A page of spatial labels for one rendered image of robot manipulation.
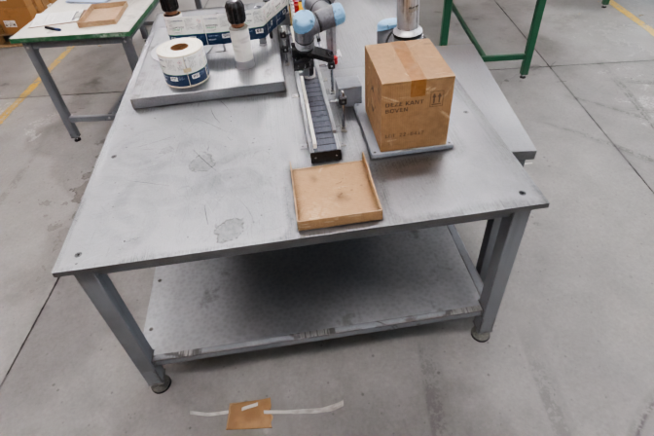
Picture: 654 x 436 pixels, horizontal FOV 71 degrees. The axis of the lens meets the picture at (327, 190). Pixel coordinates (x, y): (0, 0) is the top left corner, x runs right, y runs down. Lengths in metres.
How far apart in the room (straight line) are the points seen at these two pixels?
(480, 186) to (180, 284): 1.34
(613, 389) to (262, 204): 1.55
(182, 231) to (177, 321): 0.65
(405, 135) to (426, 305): 0.73
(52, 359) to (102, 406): 0.38
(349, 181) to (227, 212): 0.42
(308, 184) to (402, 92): 0.43
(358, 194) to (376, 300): 0.62
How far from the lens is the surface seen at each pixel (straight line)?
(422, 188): 1.52
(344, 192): 1.49
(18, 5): 5.71
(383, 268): 2.07
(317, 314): 1.93
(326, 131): 1.70
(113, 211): 1.65
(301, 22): 1.68
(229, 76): 2.17
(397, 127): 1.59
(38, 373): 2.48
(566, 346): 2.27
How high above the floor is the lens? 1.83
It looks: 41 degrees down
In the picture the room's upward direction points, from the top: 5 degrees counter-clockwise
